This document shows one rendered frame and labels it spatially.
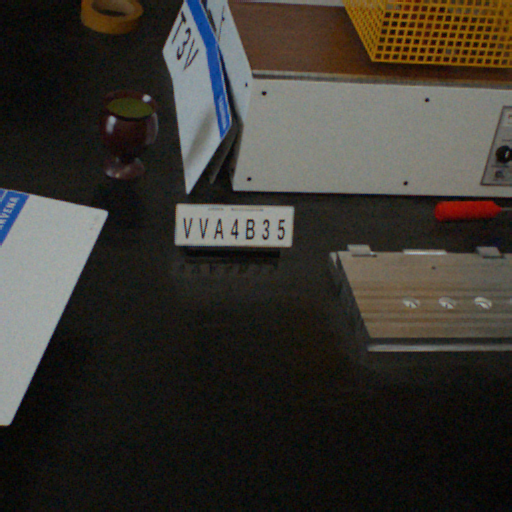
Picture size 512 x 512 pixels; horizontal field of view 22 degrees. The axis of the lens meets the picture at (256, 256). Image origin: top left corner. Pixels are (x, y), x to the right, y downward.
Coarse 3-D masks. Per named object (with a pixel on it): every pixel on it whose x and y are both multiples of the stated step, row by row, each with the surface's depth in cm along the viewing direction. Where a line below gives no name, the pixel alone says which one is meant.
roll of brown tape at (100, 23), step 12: (84, 0) 229; (96, 0) 230; (108, 0) 231; (120, 0) 231; (132, 0) 232; (84, 12) 226; (96, 12) 226; (132, 12) 229; (96, 24) 225; (108, 24) 225; (120, 24) 225; (132, 24) 226
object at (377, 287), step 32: (384, 256) 177; (416, 256) 179; (448, 256) 180; (480, 256) 181; (352, 288) 171; (384, 288) 172; (416, 288) 173; (448, 288) 174; (480, 288) 175; (384, 320) 166; (416, 320) 167; (448, 320) 168; (480, 320) 169
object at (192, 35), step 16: (192, 0) 215; (192, 16) 214; (176, 32) 219; (192, 32) 212; (208, 32) 206; (176, 48) 217; (192, 48) 211; (208, 48) 205; (176, 64) 216; (224, 64) 197; (224, 80) 196; (224, 144) 191; (208, 176) 194
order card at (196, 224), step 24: (192, 216) 177; (216, 216) 178; (240, 216) 178; (264, 216) 179; (288, 216) 180; (192, 240) 178; (216, 240) 178; (240, 240) 179; (264, 240) 180; (288, 240) 181
